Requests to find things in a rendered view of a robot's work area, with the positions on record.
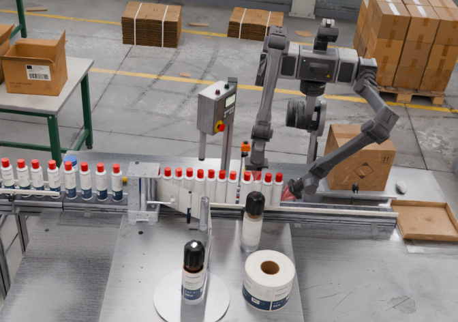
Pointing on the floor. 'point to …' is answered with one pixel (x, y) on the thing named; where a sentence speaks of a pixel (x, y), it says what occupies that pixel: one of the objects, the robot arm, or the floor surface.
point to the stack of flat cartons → (151, 24)
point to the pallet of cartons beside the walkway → (407, 39)
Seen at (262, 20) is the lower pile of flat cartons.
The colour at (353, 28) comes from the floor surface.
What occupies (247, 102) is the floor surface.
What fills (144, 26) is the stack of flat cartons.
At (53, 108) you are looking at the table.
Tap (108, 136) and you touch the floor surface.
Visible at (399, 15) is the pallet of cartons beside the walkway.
